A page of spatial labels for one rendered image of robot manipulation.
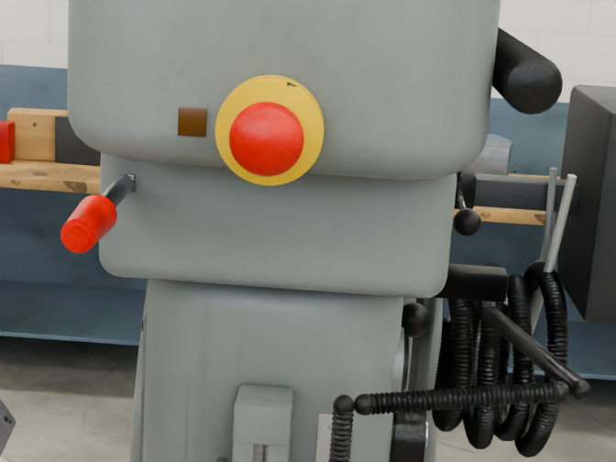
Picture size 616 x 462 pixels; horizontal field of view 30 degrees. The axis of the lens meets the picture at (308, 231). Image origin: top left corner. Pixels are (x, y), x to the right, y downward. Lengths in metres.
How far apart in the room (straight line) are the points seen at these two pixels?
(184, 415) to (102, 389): 3.93
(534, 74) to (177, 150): 0.21
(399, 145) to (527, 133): 4.54
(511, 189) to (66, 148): 3.69
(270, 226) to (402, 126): 0.15
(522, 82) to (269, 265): 0.21
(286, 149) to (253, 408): 0.25
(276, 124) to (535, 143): 4.62
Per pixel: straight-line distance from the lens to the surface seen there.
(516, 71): 0.68
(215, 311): 0.82
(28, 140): 4.81
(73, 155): 4.75
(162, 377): 0.86
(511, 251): 5.30
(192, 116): 0.65
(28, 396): 4.73
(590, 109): 1.18
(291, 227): 0.76
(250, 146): 0.60
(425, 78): 0.65
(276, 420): 0.80
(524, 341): 0.87
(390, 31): 0.64
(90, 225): 0.63
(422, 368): 1.33
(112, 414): 4.55
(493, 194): 1.18
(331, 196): 0.75
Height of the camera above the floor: 1.87
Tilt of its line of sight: 15 degrees down
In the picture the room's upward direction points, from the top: 4 degrees clockwise
